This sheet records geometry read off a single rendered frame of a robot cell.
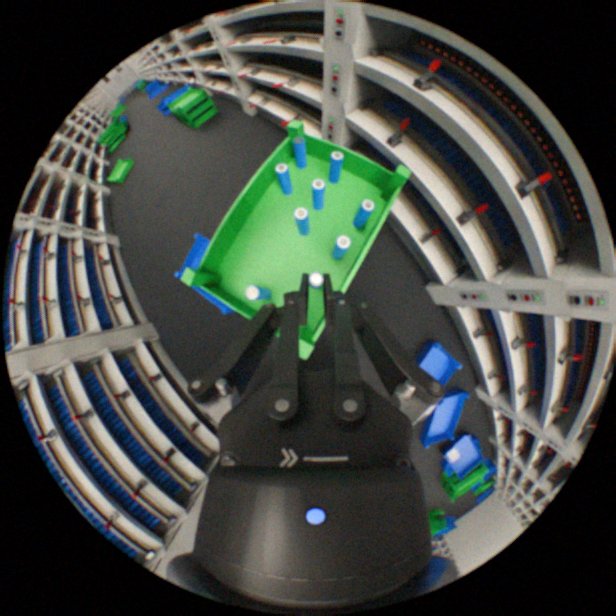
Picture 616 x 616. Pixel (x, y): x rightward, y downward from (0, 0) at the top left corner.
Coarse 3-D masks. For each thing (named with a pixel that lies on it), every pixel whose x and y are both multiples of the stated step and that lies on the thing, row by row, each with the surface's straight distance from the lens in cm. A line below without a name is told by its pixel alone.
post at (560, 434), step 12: (480, 384) 125; (480, 396) 127; (504, 396) 116; (504, 408) 115; (540, 408) 110; (576, 408) 111; (516, 420) 116; (528, 420) 107; (564, 420) 107; (540, 432) 108; (564, 432) 105; (564, 444) 104; (564, 456) 112; (576, 456) 106
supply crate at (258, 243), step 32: (288, 128) 34; (288, 160) 37; (320, 160) 38; (352, 160) 34; (256, 192) 32; (352, 192) 34; (384, 192) 33; (224, 224) 28; (256, 224) 32; (288, 224) 30; (320, 224) 30; (352, 224) 31; (224, 256) 32; (256, 256) 30; (288, 256) 29; (320, 256) 28; (352, 256) 29; (224, 288) 32; (288, 288) 28; (320, 288) 28; (320, 320) 27
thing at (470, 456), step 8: (464, 432) 141; (456, 440) 139; (464, 440) 146; (472, 440) 143; (448, 448) 138; (456, 448) 145; (464, 448) 149; (472, 448) 153; (464, 456) 152; (472, 456) 157; (480, 456) 158; (456, 464) 153; (464, 464) 156; (472, 464) 159; (456, 472) 150; (464, 472) 158
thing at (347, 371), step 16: (336, 304) 15; (336, 320) 13; (336, 336) 11; (352, 336) 11; (336, 352) 9; (352, 352) 10; (336, 368) 9; (352, 368) 9; (336, 384) 8; (352, 384) 8; (336, 400) 7; (352, 400) 7; (336, 416) 7; (352, 416) 7
